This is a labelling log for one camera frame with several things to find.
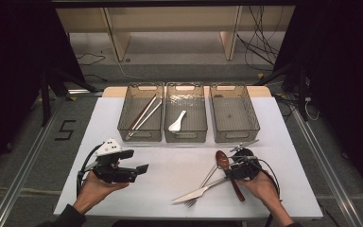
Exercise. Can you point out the black metal stand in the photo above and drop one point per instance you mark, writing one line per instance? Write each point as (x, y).
(302, 91)
(45, 101)

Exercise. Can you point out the person's right hand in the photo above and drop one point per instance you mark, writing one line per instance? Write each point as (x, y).
(263, 187)

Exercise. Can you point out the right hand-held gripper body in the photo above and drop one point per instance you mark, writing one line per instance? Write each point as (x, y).
(245, 167)

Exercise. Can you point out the black curtain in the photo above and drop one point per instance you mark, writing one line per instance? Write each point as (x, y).
(12, 63)
(343, 78)

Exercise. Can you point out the white chopstick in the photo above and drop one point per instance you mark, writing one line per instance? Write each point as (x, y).
(145, 120)

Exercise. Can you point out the white table cover sheet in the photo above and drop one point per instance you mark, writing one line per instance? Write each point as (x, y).
(170, 170)

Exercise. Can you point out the aluminium floor rail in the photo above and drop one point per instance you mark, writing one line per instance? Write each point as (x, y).
(22, 176)
(327, 170)

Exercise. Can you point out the dark brown chopsticks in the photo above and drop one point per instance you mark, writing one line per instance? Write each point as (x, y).
(145, 111)

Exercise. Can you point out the person's left hand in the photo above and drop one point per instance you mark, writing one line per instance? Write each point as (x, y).
(91, 195)

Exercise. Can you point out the grey transparent plastic bin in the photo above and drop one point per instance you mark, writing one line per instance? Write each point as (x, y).
(138, 104)
(233, 118)
(195, 118)

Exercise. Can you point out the brown wooden chopstick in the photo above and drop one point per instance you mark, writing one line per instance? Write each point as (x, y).
(138, 118)
(140, 114)

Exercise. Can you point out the beige wooden desk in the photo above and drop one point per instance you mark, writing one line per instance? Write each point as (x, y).
(170, 19)

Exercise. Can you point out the white ceramic spoon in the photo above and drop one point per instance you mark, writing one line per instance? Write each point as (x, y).
(176, 126)

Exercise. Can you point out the brown wooden spoon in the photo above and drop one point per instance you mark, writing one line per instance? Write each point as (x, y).
(222, 159)

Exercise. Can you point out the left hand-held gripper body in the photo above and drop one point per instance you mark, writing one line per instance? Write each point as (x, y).
(113, 175)

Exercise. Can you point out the metal fork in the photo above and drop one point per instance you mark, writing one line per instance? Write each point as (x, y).
(208, 178)

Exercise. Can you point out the metal table knife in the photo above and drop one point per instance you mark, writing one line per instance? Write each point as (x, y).
(190, 195)

